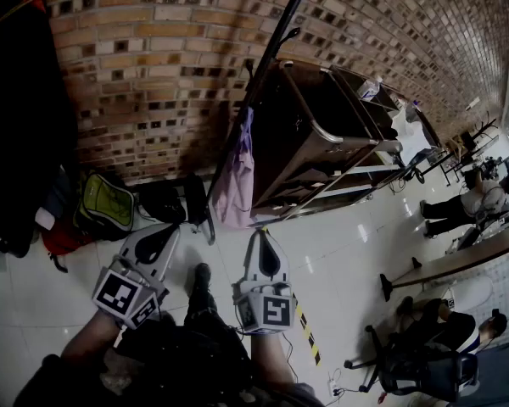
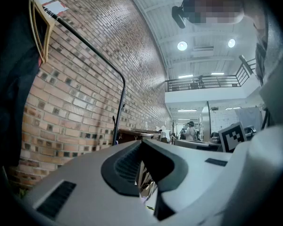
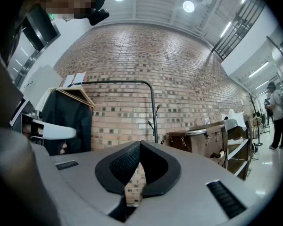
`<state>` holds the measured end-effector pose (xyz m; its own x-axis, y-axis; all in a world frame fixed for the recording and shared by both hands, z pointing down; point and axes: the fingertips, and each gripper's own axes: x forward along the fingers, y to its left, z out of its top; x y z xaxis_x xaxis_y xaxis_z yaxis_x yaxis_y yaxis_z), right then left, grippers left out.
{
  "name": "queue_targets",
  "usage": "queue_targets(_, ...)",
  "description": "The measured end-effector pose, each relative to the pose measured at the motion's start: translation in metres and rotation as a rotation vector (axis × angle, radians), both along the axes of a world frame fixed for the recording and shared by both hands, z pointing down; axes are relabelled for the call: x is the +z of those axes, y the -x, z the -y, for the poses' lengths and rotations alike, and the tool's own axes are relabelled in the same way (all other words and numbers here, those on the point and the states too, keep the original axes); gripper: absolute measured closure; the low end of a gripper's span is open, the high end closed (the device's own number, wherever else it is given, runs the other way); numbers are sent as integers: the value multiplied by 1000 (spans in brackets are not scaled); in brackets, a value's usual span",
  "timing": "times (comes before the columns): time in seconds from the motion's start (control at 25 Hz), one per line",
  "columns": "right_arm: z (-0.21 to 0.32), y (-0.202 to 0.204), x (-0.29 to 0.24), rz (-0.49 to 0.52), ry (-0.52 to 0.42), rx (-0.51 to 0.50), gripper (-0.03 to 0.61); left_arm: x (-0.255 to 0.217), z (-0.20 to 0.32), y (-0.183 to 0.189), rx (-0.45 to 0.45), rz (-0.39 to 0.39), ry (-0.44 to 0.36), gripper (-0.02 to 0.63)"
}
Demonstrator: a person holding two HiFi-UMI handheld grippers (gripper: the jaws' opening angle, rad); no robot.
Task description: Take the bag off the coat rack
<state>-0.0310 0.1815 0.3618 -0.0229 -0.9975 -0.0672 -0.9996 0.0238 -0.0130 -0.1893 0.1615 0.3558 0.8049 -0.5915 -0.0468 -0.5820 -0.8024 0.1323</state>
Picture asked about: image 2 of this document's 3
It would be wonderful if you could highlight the black balcony railing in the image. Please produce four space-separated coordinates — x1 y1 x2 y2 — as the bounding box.
166 55 258 93

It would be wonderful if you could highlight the person's shirt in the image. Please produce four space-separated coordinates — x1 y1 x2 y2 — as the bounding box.
244 0 283 131

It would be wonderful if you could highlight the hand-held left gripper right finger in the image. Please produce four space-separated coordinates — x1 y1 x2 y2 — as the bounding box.
141 139 233 222

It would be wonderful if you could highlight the beige wooden hanger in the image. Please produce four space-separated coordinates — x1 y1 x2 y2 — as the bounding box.
32 0 62 63
28 0 47 63

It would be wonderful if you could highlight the person's head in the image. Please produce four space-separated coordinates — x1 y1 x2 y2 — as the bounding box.
183 0 246 24

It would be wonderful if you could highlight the grey hanging cloth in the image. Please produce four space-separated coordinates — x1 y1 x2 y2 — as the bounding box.
234 106 263 132

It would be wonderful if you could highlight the black head camera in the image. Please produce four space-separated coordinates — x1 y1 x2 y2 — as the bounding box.
171 0 196 29

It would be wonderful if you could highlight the white cloth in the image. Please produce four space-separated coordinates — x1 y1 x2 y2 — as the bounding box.
155 125 172 142

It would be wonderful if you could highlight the dark wooden cabinet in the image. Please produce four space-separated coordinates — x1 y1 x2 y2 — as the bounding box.
117 127 161 147

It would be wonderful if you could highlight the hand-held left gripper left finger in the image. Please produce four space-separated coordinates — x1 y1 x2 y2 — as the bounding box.
25 139 158 226

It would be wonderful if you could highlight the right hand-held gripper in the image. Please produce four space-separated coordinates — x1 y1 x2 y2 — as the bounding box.
218 122 248 153

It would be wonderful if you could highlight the black hanging garment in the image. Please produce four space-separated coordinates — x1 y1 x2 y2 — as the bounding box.
0 0 50 168

